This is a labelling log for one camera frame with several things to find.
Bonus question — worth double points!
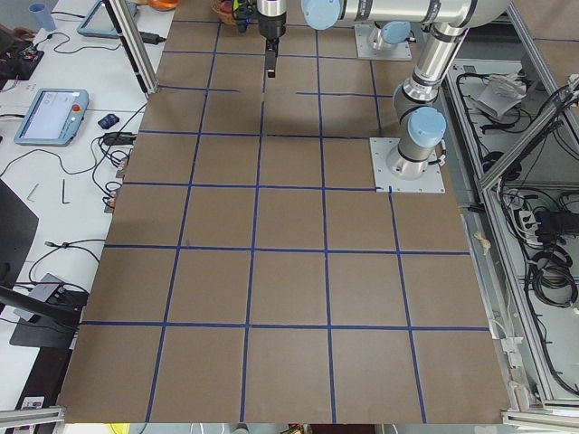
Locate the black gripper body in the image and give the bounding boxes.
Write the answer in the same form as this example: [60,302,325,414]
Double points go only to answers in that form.
[257,13,287,41]

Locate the red yellow apple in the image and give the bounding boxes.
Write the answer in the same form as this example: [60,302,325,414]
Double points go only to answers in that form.
[220,0,233,14]

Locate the wicker basket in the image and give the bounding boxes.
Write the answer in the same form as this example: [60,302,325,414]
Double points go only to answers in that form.
[211,0,238,25]

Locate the black power adapter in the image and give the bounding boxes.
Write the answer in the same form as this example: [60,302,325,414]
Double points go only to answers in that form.
[139,32,166,45]

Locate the teach pendant tablet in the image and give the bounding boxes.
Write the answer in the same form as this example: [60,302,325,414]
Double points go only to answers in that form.
[77,1,119,39]
[14,89,90,147]

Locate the blue plastic cup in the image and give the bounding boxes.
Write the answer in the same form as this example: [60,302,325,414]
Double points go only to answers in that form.
[29,3,55,32]

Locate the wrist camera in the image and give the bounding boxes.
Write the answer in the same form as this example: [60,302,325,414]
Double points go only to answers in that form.
[233,0,253,33]

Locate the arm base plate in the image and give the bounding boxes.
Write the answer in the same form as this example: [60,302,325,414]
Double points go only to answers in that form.
[369,137,445,194]
[354,21,412,61]

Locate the aluminium frame post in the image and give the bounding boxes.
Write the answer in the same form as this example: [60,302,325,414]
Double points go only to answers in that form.
[103,0,158,95]

